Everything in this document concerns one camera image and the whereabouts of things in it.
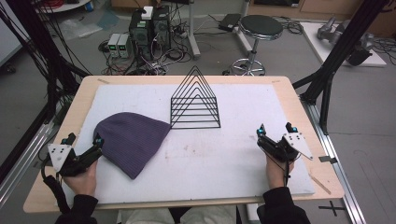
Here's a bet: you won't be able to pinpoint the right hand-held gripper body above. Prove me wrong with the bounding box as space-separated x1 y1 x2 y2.
257 132 314 162

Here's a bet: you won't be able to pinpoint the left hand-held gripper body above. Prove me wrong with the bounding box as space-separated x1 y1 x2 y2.
47 143 104 178

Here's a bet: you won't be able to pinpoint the purple knit beanie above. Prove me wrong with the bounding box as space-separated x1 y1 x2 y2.
92 111 173 181

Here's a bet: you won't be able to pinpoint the person's left hand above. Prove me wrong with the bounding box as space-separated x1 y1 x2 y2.
63 161 99 198

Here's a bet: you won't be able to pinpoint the person's right hand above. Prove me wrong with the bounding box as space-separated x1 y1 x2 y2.
264 151 295 189

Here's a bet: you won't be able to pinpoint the black tape strip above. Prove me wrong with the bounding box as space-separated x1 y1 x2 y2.
318 155 339 165

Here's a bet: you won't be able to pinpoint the thin wooden stick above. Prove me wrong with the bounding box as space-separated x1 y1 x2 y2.
307 173 332 196

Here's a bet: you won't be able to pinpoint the white foam mat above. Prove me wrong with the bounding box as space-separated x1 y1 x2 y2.
55 82 317 206

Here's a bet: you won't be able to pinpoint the black tape cross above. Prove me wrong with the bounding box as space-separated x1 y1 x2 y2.
318 200 346 217

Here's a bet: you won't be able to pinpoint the person's legs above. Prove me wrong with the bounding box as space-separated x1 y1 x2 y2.
116 204 238 224

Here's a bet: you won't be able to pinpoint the white floor board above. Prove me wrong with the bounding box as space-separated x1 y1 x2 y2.
299 21 388 68

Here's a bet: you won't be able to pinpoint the grey power supply unit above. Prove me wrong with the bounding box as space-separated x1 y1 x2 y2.
117 33 133 59
106 33 121 59

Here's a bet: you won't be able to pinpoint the black round stool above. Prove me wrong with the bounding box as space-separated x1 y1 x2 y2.
229 14 285 77

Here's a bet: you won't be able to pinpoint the black flat box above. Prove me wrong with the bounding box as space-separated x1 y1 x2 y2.
218 12 243 33

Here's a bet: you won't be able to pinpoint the black computer tower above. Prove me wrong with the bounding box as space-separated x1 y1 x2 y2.
151 5 172 53
128 9 154 61

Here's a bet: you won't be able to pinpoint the grey metal table leg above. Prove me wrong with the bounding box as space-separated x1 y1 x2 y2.
186 0 202 61

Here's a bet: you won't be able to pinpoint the white box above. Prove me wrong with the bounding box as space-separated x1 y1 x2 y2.
140 6 154 21

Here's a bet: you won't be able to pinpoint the thin black cable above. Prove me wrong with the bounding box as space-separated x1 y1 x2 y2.
261 145 291 189

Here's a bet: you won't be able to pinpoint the black sleeved cable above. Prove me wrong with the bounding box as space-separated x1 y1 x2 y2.
39 154 72 216

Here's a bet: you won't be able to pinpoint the aluminium rail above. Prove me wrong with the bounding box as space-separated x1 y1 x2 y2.
299 98 368 224
0 120 62 209

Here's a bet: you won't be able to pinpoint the black wire triangle rack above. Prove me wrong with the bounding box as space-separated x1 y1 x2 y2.
169 64 222 130

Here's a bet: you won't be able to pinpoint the black metal frame stand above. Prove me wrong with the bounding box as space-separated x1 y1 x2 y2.
291 0 391 135
0 0 90 185

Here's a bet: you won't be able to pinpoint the tangle of floor cables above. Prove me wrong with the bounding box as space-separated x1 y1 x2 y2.
98 18 194 77

